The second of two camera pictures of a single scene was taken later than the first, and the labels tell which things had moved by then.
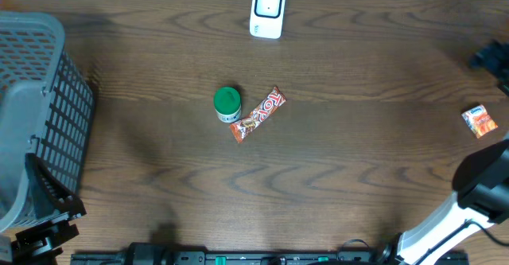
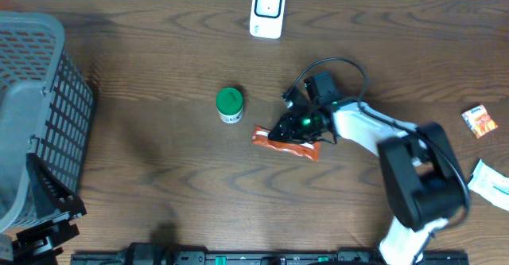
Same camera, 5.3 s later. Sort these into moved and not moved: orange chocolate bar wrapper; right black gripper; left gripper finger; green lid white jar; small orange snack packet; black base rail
Moved: orange chocolate bar wrapper; right black gripper
Not moved: small orange snack packet; green lid white jar; left gripper finger; black base rail
